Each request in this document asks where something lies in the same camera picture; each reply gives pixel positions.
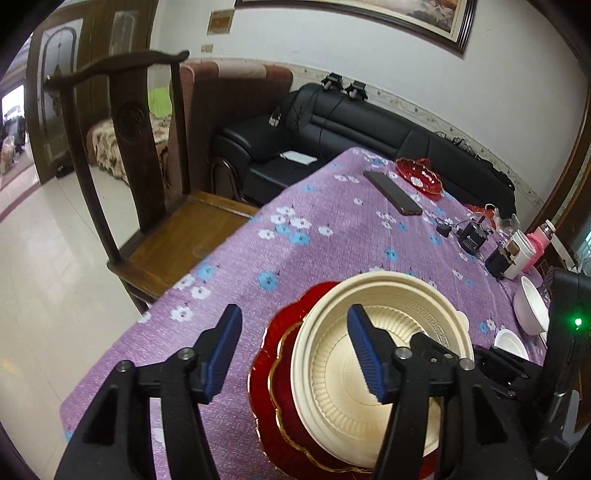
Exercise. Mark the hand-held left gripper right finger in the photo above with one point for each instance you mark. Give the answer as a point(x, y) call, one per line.
point(367, 355)

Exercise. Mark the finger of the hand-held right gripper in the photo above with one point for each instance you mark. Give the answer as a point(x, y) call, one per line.
point(512, 374)
point(427, 345)

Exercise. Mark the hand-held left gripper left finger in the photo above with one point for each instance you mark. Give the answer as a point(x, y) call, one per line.
point(221, 360)

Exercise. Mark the white paper bowl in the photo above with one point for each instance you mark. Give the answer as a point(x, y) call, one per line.
point(510, 344)

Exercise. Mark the beige plastic bowl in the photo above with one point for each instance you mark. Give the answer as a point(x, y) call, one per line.
point(323, 383)

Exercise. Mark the white ceramic bowl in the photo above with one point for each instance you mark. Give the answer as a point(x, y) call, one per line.
point(531, 309)

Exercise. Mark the red gold-rimmed plate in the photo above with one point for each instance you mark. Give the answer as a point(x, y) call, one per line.
point(288, 401)
point(475, 210)
point(420, 177)

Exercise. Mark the red ribbed plate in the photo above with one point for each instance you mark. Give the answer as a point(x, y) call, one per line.
point(286, 307)

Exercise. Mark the white plastic jar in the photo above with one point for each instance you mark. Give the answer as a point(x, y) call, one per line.
point(521, 258)

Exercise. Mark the pink water bottle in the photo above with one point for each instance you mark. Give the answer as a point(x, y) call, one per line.
point(538, 244)

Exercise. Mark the small black power adapter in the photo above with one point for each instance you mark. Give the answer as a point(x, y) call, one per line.
point(444, 230)

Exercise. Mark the purple floral tablecloth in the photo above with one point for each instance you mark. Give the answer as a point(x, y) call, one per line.
point(323, 240)

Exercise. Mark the dark wooden chair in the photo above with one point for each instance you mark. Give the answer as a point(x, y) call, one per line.
point(184, 230)

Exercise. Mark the clear glass cup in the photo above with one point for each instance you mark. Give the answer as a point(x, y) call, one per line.
point(508, 225)

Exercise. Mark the black smartphone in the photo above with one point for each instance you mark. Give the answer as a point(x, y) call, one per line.
point(392, 191)

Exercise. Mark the flat white device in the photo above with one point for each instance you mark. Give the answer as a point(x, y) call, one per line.
point(298, 158)

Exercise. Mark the black leather sofa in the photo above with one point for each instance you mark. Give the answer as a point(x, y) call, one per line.
point(360, 124)

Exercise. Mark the brown patterned blanket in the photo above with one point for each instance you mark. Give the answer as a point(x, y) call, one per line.
point(106, 147)

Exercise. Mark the brown armchair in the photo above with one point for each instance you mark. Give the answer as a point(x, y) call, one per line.
point(231, 101)

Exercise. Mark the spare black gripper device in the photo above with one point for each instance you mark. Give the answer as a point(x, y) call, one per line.
point(356, 89)
point(332, 83)

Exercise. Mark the green pillow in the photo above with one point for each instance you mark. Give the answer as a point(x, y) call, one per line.
point(159, 101)

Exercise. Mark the wooden door with glass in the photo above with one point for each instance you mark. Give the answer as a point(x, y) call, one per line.
point(46, 138)

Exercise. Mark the framed wall picture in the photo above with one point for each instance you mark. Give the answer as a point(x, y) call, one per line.
point(415, 14)

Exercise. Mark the beige wall panel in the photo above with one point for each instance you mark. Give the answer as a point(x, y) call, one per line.
point(220, 21)

